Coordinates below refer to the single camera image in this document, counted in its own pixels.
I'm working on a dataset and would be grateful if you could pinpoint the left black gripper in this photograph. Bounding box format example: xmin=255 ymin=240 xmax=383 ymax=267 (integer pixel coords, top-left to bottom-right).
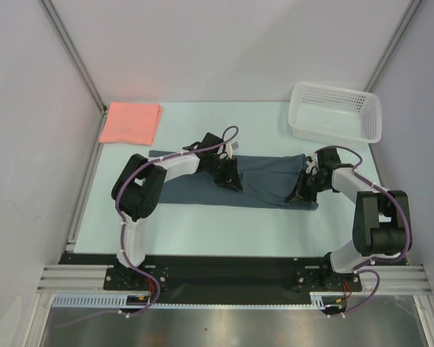
xmin=206 ymin=155 xmax=242 ymax=192

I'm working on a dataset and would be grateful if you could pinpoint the blue-grey t shirt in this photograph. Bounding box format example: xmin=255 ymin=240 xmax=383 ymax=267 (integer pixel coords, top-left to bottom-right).
xmin=159 ymin=154 xmax=318 ymax=211

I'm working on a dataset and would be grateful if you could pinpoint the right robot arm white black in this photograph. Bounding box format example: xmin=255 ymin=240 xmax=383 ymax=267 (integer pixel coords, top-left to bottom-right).
xmin=286 ymin=146 xmax=412 ymax=291

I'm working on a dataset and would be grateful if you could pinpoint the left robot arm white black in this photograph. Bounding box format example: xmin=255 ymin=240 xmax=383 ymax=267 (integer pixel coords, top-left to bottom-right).
xmin=111 ymin=132 xmax=243 ymax=289

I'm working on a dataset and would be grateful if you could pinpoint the white plastic perforated basket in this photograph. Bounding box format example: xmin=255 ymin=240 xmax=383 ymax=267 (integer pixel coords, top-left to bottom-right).
xmin=288 ymin=82 xmax=383 ymax=150

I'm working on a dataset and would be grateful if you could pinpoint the folded pink t shirt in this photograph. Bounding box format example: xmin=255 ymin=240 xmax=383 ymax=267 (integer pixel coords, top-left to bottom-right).
xmin=98 ymin=102 xmax=163 ymax=146

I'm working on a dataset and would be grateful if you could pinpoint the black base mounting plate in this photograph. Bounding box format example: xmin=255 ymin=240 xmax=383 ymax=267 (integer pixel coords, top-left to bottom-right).
xmin=59 ymin=253 xmax=365 ymax=306

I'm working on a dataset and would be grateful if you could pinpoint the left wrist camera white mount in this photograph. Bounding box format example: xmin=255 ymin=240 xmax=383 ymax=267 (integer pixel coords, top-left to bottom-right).
xmin=219 ymin=142 xmax=239 ymax=160

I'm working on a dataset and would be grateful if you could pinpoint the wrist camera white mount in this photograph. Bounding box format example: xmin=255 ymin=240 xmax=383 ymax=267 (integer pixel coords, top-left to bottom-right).
xmin=305 ymin=153 xmax=319 ymax=175
xmin=219 ymin=142 xmax=239 ymax=160

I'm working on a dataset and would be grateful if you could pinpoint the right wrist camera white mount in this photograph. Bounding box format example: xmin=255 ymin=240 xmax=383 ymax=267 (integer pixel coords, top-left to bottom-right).
xmin=305 ymin=153 xmax=319 ymax=175

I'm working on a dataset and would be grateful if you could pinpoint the right aluminium frame post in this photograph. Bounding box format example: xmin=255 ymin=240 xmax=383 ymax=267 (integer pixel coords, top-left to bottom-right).
xmin=363 ymin=0 xmax=425 ymax=93

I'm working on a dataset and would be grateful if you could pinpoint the aluminium frame post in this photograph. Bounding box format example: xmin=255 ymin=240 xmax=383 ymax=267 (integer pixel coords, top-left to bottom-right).
xmin=38 ymin=0 xmax=108 ymax=116
xmin=363 ymin=0 xmax=425 ymax=93

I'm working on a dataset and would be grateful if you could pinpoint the white slotted cable duct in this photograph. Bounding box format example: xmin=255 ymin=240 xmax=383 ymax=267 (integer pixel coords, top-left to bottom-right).
xmin=52 ymin=294 xmax=345 ymax=310

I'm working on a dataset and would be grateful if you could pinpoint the aluminium front rail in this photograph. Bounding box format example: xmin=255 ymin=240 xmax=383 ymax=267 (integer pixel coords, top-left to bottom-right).
xmin=38 ymin=265 xmax=432 ymax=296

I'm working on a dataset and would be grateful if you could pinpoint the left aluminium frame post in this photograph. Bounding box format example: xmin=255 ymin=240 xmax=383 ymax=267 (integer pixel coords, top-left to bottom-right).
xmin=38 ymin=0 xmax=108 ymax=116

